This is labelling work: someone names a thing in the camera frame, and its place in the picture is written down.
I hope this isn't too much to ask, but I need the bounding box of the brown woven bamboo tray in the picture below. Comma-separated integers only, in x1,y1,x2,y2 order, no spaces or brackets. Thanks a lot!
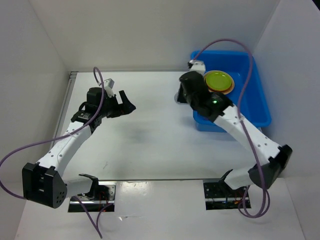
203,72,236,96

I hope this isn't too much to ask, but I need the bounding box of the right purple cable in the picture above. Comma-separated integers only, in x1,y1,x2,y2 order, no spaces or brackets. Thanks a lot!
189,38,271,218

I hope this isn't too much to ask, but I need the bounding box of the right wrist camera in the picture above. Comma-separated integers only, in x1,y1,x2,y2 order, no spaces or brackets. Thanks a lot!
188,59,206,75

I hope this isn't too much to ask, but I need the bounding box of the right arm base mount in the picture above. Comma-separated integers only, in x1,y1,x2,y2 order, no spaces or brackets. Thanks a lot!
203,178,246,211

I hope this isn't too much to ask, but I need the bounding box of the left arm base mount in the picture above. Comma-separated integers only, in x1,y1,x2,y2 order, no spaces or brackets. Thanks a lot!
77,181,117,213

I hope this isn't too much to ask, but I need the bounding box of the blue cup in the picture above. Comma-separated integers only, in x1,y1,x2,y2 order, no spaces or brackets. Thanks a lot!
174,92,187,104

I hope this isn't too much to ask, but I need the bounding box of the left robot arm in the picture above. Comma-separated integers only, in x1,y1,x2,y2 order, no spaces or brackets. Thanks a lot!
22,87,136,209

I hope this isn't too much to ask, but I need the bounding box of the blue plastic bin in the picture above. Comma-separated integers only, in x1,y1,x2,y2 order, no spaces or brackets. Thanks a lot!
197,50,272,128

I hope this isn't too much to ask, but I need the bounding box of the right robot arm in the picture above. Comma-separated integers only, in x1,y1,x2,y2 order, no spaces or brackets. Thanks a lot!
179,71,293,197

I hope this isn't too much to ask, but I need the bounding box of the green plate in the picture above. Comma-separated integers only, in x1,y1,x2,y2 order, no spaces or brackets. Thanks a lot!
204,70,235,91

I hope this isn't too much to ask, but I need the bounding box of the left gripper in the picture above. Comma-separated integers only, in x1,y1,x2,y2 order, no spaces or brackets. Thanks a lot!
99,90,136,118

